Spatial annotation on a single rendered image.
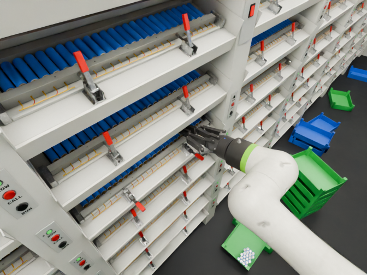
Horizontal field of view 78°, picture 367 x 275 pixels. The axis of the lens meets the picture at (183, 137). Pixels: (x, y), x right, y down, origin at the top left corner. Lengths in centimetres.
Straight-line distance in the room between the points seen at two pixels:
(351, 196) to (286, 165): 162
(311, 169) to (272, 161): 116
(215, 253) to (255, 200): 114
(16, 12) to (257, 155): 57
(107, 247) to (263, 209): 58
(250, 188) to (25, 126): 47
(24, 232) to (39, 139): 21
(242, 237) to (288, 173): 109
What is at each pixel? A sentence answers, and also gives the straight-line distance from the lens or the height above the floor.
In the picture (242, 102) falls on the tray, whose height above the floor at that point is 93.
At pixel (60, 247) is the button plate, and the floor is 99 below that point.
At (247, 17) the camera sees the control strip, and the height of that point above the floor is 136.
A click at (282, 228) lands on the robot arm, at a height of 109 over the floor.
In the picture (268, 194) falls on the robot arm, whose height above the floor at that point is 111.
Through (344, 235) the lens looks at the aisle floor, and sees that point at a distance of 202.
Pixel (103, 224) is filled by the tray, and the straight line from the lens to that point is 75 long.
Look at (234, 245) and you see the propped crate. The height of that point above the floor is 2.
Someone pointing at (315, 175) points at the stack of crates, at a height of 32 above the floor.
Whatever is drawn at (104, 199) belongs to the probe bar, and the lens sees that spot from 74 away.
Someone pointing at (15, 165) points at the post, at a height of 128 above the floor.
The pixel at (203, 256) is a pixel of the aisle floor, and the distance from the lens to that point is 165.
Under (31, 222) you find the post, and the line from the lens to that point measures 58.
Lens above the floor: 158
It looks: 46 degrees down
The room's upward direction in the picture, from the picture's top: straight up
